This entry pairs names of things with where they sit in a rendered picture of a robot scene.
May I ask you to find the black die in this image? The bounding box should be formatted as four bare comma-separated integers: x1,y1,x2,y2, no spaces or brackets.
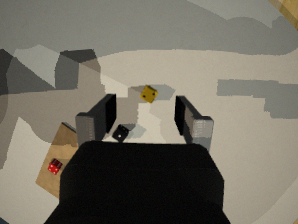
112,124,129,142

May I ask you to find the yellow die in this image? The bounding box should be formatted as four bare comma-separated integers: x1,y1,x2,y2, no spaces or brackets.
140,85,158,104

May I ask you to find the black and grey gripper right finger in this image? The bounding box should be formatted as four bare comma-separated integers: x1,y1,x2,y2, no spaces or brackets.
174,96,214,152

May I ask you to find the tan mat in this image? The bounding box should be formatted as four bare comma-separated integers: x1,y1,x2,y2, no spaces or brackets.
36,122,78,199

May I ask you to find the red die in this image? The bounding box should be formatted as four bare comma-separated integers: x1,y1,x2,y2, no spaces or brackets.
48,159,62,175

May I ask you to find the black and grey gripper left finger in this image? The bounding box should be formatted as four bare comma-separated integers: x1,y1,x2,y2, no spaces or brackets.
75,94,117,148

